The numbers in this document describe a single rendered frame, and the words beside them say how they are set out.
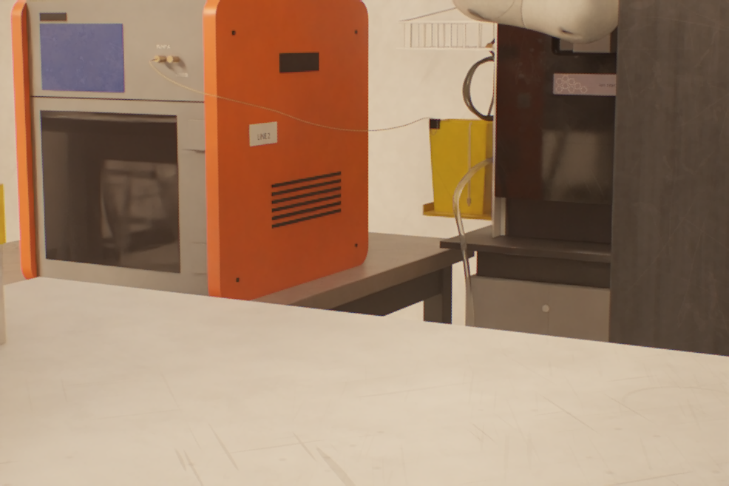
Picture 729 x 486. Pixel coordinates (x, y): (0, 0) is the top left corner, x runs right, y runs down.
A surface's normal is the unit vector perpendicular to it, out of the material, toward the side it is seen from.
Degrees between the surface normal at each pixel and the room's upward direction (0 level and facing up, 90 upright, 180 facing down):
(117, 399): 0
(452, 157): 93
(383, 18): 90
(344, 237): 90
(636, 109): 90
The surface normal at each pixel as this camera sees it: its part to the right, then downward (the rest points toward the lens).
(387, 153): -0.48, 0.14
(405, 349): 0.00, -0.99
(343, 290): 0.88, 0.07
